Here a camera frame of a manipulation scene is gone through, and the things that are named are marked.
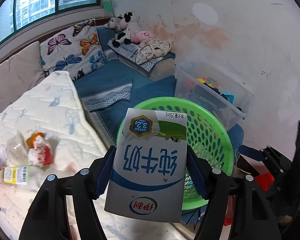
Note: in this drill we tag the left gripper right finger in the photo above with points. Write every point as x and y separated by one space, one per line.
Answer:
252 214

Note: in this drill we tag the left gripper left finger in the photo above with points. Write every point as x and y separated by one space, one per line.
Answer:
47 217

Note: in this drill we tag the clear plastic bottle yellow label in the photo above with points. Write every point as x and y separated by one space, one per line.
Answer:
25 177

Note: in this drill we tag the clear round plastic container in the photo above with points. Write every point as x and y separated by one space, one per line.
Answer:
17 150

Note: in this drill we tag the white blue milk carton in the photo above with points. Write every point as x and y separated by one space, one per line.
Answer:
148 175

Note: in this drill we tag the red stool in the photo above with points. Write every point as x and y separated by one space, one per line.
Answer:
264 181

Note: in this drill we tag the orange peel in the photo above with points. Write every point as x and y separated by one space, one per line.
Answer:
30 141

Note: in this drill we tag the white quilted blanket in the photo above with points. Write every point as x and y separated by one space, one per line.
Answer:
45 131

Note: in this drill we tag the green plastic basket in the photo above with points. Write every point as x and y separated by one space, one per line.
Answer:
205 134

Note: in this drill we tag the clear storage box with toys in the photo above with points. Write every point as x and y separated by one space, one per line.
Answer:
212 89

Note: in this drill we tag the blue patterned mat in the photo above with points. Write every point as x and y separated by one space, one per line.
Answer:
107 98

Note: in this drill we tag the grey cushion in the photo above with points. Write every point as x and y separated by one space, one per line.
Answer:
20 73

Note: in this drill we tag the right butterfly pillow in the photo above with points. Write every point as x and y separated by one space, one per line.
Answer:
76 50

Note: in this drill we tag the pink plush toy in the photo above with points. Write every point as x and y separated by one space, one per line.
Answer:
140 36

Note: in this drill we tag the cow plush toy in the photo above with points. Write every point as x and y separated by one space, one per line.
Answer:
120 25

